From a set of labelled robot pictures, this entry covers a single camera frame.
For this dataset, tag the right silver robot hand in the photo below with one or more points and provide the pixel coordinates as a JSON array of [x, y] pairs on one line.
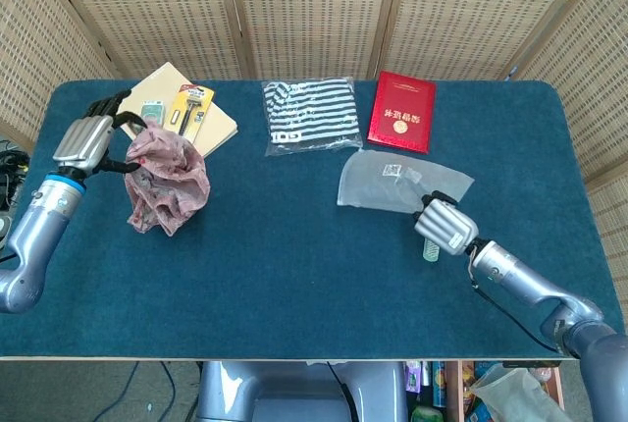
[[444, 226]]

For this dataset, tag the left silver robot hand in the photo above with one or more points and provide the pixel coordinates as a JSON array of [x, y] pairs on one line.
[[83, 142]]

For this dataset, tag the frosted transparent zip bag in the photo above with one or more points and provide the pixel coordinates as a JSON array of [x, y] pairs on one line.
[[382, 186]]

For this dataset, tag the pink floral cloth garment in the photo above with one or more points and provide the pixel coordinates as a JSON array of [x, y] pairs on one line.
[[167, 176]]

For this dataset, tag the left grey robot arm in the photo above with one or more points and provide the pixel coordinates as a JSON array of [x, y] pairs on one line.
[[34, 235]]

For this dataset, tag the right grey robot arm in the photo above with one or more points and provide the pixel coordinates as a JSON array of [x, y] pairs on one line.
[[530, 284]]

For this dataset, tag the striped clothing in clear bag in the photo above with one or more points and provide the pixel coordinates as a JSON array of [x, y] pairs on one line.
[[311, 113]]

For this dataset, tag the crumpled clear plastic bag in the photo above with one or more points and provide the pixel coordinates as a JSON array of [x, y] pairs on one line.
[[510, 397]]

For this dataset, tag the mint green comb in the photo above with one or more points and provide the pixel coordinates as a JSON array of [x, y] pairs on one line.
[[432, 250]]

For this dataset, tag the small green card box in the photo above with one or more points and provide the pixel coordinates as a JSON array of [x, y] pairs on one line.
[[153, 109]]

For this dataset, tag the razor in yellow package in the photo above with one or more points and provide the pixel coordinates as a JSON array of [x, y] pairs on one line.
[[189, 110]]

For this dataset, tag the red certificate book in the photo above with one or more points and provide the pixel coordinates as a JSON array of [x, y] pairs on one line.
[[402, 113]]

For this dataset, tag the beige paper notebook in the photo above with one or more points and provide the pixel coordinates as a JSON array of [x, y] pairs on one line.
[[221, 127]]

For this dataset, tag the blue table mat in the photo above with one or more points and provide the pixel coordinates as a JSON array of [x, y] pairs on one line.
[[294, 270]]

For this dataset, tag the wooden shelf with goods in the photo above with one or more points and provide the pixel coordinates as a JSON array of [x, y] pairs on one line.
[[454, 392]]

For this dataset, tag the grey robot torso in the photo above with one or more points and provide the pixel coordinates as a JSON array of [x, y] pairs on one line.
[[294, 392]]

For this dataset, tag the rattan folding screen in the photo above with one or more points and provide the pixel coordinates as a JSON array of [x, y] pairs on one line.
[[314, 10]]

